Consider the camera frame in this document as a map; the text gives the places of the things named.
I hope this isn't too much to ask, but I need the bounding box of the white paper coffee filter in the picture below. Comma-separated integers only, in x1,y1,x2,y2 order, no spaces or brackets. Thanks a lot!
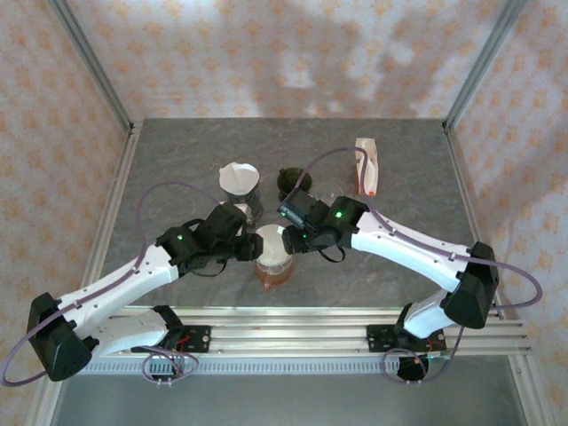
256,224,290,264
219,162,260,197

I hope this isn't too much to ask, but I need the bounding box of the clear dripper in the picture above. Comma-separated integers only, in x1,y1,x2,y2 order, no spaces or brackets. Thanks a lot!
256,230,294,272

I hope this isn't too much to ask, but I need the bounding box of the orange coffee filter box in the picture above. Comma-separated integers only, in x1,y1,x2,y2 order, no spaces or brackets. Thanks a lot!
354,137,382,197

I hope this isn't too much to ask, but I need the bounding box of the dark green dripper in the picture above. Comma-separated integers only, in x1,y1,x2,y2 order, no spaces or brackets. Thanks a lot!
275,166,313,201

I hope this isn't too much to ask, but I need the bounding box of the green circuit board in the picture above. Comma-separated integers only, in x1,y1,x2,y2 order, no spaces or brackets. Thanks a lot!
423,349,453,378

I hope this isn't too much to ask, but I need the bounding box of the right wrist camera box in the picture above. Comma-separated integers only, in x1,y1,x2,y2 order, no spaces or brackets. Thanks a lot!
277,189,315,231

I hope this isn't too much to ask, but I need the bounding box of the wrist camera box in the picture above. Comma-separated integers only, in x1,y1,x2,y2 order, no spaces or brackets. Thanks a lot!
204,201,250,240
277,189,315,231

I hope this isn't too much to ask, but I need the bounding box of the short black loop cable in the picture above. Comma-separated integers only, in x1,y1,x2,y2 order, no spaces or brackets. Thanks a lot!
184,256,230,280
318,246,346,264

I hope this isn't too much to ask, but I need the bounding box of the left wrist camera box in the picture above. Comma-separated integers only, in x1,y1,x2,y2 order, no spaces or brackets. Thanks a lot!
204,201,250,240

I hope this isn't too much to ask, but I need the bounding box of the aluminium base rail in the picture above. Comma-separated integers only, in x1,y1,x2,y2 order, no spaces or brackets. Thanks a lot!
88,305,533,357

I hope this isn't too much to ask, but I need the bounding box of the aluminium table side rail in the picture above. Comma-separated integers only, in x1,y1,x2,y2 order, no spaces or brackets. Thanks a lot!
442,126,509,321
77,122,144,312

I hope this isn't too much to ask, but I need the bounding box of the grey slotted cable duct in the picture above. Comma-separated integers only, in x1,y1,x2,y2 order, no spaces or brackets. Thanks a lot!
83,357,400,376

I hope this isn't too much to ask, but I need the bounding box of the aluminium frame post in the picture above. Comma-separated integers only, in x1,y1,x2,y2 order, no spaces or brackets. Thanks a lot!
442,0,532,134
47,0,137,134

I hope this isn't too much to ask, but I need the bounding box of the aluminium frame leg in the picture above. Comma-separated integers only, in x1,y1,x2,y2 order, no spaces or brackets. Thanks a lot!
508,354,556,426
24,379,63,426

